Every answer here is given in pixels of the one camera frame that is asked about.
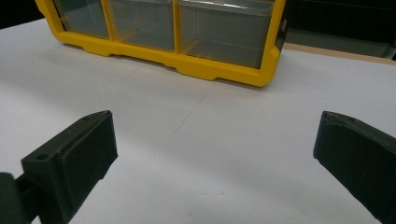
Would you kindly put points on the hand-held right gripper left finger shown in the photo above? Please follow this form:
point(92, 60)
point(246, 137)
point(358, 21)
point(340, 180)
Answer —
point(74, 158)

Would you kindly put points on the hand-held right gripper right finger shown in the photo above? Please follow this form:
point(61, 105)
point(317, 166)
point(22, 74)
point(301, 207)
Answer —
point(358, 155)

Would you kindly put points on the clear plastic drawer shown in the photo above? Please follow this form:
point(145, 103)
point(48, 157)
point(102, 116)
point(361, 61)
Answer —
point(82, 17)
point(143, 23)
point(224, 34)

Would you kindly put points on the yellow drawer cabinet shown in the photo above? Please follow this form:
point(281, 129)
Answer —
point(186, 63)

